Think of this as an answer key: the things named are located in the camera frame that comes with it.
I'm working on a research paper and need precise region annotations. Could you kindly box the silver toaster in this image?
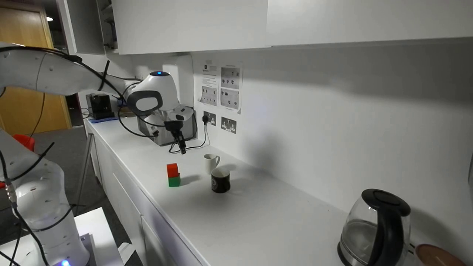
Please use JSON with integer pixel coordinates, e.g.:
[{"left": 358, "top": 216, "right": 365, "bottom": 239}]
[{"left": 137, "top": 109, "right": 198, "bottom": 147}]

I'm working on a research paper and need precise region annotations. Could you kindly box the white mug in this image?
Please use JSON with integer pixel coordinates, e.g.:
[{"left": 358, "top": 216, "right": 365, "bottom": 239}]
[{"left": 204, "top": 153, "right": 221, "bottom": 175}]

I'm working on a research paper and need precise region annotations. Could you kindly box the paper notice sheet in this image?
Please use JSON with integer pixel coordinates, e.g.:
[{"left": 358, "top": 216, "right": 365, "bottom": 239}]
[
  {"left": 199, "top": 63, "right": 220, "bottom": 107},
  {"left": 220, "top": 63, "right": 243, "bottom": 113}
]

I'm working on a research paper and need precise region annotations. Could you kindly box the blue tray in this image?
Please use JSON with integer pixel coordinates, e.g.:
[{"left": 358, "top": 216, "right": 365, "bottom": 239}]
[{"left": 88, "top": 116, "right": 120, "bottom": 124}]

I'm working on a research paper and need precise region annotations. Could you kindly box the black mug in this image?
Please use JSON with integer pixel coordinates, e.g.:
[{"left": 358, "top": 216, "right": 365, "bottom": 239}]
[{"left": 211, "top": 168, "right": 231, "bottom": 194}]

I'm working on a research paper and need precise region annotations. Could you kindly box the black coffee machine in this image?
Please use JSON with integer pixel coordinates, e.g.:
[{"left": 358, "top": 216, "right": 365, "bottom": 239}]
[{"left": 86, "top": 93, "right": 115, "bottom": 120}]

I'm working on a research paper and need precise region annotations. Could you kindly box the white base cabinet door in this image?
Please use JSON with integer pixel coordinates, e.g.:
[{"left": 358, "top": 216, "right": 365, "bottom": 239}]
[
  {"left": 140, "top": 216, "right": 178, "bottom": 266},
  {"left": 110, "top": 172, "right": 149, "bottom": 265}
]

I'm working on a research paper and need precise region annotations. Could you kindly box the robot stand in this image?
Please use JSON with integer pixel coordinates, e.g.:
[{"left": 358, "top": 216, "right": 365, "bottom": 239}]
[{"left": 0, "top": 207, "right": 125, "bottom": 266}]

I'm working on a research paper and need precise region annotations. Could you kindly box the red plastic object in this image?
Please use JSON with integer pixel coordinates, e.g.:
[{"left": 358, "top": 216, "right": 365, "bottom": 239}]
[{"left": 13, "top": 134, "right": 36, "bottom": 152}]

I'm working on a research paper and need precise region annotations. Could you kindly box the wooden door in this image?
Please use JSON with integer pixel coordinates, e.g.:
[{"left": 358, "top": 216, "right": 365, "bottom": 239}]
[{"left": 0, "top": 3, "right": 73, "bottom": 136}]

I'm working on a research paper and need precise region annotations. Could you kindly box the brown round plate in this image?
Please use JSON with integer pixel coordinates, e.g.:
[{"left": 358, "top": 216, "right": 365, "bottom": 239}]
[{"left": 414, "top": 243, "right": 469, "bottom": 266}]

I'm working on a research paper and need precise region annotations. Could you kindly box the black cable with plug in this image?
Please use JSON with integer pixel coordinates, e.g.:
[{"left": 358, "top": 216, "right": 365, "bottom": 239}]
[{"left": 169, "top": 115, "right": 210, "bottom": 154}]

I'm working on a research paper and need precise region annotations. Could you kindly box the white wall cabinet door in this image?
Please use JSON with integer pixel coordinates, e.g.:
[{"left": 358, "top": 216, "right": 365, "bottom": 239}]
[
  {"left": 266, "top": 0, "right": 473, "bottom": 47},
  {"left": 111, "top": 0, "right": 269, "bottom": 55}
]

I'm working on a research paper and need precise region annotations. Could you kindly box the white wall cabinet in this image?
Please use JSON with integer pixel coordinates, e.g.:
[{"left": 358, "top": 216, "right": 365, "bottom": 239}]
[{"left": 56, "top": 0, "right": 473, "bottom": 55}]

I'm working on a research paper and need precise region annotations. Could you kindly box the glass kettle with black handle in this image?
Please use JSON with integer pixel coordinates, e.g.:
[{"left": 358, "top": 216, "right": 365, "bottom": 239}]
[{"left": 337, "top": 188, "right": 412, "bottom": 266}]

